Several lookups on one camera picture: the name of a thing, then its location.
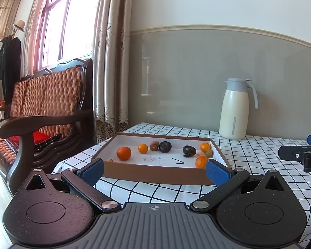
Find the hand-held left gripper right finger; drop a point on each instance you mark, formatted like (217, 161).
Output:
(217, 172)

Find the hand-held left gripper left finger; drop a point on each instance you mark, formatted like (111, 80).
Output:
(93, 172)

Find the round carrot slice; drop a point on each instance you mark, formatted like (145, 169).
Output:
(200, 161)

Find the small tan longan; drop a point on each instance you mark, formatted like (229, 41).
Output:
(209, 153)

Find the orange kumquat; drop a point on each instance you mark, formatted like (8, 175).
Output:
(204, 146)
(143, 148)

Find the dark water chestnut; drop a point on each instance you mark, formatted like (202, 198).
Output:
(165, 146)
(189, 151)

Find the orange tangerine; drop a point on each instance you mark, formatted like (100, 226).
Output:
(124, 153)

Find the brown cardboard box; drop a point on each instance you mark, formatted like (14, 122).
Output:
(155, 172)

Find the checked white tablecloth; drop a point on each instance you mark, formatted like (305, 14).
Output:
(248, 155)

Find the black checked cushion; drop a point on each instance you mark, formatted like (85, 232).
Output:
(51, 141)

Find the red bag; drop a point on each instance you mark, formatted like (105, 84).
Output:
(41, 137)

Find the cream thermos jug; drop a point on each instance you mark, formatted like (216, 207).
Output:
(233, 111)

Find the wooden sofa with orange cushions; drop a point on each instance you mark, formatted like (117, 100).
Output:
(51, 96)

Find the beige lace curtain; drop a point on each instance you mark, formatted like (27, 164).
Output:
(111, 57)

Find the black jacket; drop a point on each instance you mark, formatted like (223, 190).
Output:
(7, 67)

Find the pink sheer curtain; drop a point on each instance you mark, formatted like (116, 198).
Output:
(35, 31)

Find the window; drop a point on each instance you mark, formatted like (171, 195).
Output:
(70, 18)

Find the wooden coat rack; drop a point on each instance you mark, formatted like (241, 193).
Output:
(12, 32)

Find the beige hat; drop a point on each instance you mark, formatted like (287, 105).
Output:
(19, 25)

